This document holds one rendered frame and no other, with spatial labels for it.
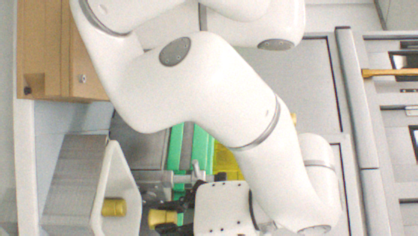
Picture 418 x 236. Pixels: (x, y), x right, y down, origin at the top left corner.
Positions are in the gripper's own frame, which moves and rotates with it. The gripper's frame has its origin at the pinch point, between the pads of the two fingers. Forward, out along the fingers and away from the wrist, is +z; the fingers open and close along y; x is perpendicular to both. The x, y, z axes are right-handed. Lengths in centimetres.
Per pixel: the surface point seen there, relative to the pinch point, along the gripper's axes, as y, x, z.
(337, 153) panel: 36, -44, -25
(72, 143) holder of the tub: 8.0, 14.9, 11.8
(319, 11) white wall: 475, -357, -5
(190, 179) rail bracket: 11.6, -6.6, -0.1
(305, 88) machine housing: 64, -46, -18
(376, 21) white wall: 452, -377, -77
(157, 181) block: 11.6, -5.4, 6.5
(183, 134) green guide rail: 24.7, -8.6, 3.3
